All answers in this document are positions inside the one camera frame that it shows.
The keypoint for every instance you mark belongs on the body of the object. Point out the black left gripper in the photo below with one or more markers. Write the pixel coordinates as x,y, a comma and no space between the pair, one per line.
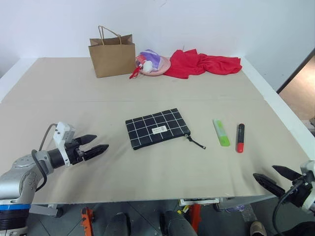
75,153

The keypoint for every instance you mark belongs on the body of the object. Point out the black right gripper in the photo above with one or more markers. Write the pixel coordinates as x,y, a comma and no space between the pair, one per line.
299,193

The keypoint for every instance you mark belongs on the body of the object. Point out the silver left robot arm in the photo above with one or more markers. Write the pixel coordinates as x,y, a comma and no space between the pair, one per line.
24,177

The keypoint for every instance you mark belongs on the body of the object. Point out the black checked pencil pouch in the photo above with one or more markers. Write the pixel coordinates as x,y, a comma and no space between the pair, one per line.
147,127

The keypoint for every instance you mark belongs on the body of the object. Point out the brown shoe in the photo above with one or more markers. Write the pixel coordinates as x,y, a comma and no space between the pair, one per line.
258,228

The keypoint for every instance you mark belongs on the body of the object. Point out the red black marker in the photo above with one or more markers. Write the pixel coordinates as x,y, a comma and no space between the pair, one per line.
240,137

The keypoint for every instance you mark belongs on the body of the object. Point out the green highlighter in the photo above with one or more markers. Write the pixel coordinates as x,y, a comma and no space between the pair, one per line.
222,135

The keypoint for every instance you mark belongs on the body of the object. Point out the beige table cover sheet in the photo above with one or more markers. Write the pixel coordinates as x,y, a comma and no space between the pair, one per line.
160,172
61,81

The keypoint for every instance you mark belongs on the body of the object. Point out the orange black tool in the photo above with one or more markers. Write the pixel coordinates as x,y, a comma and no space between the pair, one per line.
86,218

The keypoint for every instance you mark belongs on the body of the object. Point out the dark rounded shape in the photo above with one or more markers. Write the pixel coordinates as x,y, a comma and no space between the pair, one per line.
177,223
118,225

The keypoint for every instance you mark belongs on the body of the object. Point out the brown paper bag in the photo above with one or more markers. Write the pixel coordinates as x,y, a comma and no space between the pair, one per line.
113,61

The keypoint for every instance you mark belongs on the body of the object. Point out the red tool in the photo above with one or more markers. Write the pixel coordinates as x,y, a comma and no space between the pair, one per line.
196,214

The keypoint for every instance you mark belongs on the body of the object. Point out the brown wooden board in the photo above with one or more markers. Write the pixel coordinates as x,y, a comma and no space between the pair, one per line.
300,91

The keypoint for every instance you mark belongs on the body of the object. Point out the white ball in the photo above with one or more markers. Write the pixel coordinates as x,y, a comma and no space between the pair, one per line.
148,66

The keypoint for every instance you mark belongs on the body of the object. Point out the red white small packet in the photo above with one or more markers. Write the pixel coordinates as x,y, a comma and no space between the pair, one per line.
140,59

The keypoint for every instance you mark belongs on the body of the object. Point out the blue ringed black robot waist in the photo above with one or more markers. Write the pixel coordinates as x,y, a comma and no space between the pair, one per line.
13,214

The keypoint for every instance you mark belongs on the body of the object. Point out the pink plate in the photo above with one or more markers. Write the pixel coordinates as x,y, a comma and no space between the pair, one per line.
163,67

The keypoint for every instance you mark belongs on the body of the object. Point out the purple white cloth pouch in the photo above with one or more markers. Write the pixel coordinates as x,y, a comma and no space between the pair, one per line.
153,57

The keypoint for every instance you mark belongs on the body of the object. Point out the red cloth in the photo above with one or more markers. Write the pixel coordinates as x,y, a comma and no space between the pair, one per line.
209,64

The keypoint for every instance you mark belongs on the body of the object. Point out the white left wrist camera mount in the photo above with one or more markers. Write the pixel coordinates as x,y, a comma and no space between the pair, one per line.
60,135

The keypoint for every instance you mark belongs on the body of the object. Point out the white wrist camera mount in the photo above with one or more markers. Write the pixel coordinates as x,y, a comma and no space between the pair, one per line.
309,168
60,135

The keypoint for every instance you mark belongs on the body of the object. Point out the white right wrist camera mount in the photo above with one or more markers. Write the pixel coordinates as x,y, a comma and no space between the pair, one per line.
309,168

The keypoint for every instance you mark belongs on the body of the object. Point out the grey metal bracket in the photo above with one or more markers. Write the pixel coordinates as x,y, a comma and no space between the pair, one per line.
44,210

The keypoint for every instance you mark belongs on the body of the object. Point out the white frame under table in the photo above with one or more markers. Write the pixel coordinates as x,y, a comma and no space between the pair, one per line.
199,200

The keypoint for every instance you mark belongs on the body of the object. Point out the black frame strip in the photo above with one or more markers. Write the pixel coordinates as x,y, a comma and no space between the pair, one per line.
295,71

